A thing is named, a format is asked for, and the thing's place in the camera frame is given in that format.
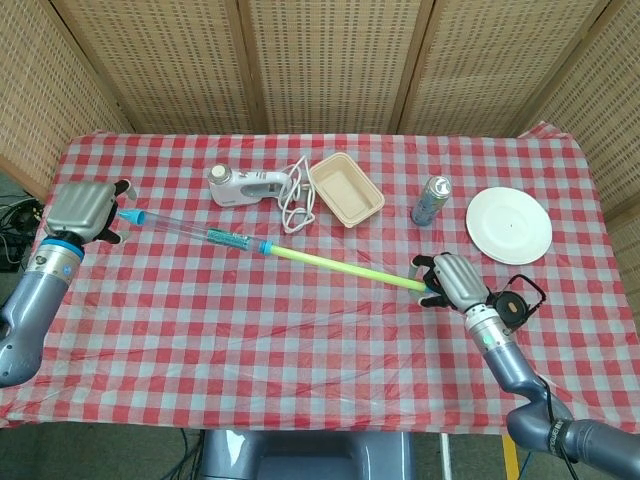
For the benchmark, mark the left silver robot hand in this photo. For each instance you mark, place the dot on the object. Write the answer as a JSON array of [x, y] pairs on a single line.
[[80, 207]]

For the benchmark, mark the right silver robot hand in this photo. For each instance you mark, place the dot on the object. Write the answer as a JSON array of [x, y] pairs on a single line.
[[460, 282]]

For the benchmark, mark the clear tube with blue beads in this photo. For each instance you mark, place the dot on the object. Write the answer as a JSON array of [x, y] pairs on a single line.
[[135, 217]]

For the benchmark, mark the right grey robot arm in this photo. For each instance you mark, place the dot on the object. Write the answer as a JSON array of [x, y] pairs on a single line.
[[510, 365]]

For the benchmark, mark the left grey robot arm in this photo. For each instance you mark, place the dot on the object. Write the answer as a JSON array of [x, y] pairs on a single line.
[[30, 310]]

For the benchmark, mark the white round plate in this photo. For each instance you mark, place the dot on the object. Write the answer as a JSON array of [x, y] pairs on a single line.
[[507, 225]]

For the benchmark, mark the tall light blue drink can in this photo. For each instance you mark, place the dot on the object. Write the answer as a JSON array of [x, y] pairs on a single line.
[[427, 205]]

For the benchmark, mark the beige plastic food container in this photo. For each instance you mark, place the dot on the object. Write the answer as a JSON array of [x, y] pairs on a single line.
[[345, 192]]

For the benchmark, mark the white handheld steamer appliance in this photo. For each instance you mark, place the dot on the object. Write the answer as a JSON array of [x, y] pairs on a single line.
[[227, 192]]

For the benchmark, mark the white table leg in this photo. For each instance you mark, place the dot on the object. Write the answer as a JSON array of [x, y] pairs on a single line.
[[443, 457]]

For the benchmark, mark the red white checkered tablecloth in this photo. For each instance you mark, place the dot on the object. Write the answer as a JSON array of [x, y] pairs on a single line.
[[280, 340]]

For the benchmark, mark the grey robot torso base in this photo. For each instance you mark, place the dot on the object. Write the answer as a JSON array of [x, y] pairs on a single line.
[[300, 455]]

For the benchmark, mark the woven folding screen wooden frame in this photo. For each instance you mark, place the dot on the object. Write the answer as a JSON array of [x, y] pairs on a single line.
[[330, 60]]

